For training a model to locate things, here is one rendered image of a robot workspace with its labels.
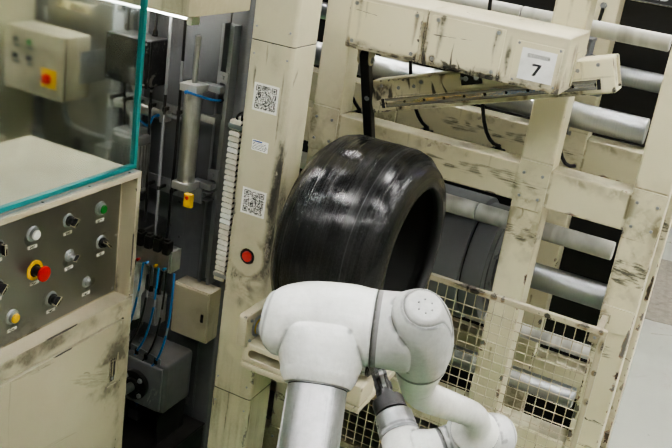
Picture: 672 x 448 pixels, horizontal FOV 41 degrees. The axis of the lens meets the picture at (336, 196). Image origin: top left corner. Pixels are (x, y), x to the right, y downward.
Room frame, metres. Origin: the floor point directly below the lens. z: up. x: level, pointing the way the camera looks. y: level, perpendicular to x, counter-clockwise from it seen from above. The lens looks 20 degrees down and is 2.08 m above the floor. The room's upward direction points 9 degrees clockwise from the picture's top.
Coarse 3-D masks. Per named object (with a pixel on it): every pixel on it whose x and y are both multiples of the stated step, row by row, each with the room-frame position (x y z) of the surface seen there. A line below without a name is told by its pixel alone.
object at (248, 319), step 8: (256, 304) 2.20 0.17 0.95; (248, 312) 2.15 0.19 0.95; (256, 312) 2.16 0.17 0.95; (240, 320) 2.13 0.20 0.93; (248, 320) 2.13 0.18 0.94; (256, 320) 2.16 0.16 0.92; (240, 328) 2.13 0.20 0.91; (248, 328) 2.13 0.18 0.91; (240, 336) 2.13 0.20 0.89; (248, 336) 2.14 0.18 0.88; (256, 336) 2.18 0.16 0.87; (240, 344) 2.13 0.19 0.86
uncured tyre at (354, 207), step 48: (336, 144) 2.19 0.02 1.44; (384, 144) 2.22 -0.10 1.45; (336, 192) 2.04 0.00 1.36; (384, 192) 2.03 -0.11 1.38; (432, 192) 2.28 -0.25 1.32; (288, 240) 2.01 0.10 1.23; (336, 240) 1.97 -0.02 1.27; (384, 240) 1.97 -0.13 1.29; (432, 240) 2.34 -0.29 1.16; (384, 288) 2.37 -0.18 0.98
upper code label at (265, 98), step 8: (256, 88) 2.27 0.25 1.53; (264, 88) 2.26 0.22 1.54; (272, 88) 2.25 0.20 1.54; (256, 96) 2.27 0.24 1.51; (264, 96) 2.26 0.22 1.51; (272, 96) 2.25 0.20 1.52; (256, 104) 2.27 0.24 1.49; (264, 104) 2.26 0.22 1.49; (272, 104) 2.25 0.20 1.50; (264, 112) 2.26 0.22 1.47; (272, 112) 2.25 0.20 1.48
